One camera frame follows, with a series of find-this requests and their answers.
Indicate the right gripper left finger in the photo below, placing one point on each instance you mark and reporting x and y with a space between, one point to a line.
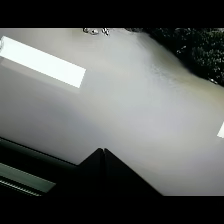
88 176

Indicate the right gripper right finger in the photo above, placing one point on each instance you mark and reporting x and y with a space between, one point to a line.
123 180

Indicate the silver frame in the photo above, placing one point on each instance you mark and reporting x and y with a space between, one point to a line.
23 178

